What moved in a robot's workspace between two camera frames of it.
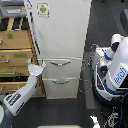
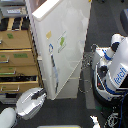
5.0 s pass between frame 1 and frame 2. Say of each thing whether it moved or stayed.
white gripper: moved
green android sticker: moved
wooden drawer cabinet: stayed
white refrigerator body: stayed
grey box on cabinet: stayed
